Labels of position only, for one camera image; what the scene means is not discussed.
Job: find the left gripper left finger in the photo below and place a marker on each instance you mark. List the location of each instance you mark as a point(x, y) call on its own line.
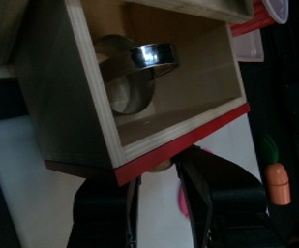
point(99, 213)

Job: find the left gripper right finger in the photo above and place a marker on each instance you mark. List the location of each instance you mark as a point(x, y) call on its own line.
point(224, 206)

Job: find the wooden drawer with red front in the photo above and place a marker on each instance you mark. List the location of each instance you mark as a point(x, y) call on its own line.
point(69, 97)

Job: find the flat pink dough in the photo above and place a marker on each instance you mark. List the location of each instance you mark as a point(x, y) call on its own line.
point(181, 201)

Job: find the large round metal cutter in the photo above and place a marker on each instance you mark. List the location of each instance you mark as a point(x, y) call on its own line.
point(127, 93)

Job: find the wooden drawer cabinet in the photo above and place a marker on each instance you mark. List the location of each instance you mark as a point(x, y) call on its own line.
point(199, 8)

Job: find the orange toy carrot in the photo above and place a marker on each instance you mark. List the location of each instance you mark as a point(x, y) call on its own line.
point(277, 184)

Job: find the white cutting board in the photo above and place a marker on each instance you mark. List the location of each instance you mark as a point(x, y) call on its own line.
point(31, 193)

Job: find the pink plastic container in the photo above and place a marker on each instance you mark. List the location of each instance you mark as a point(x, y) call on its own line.
point(248, 45)

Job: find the red utensil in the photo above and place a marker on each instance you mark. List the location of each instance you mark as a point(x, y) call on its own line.
point(256, 19)

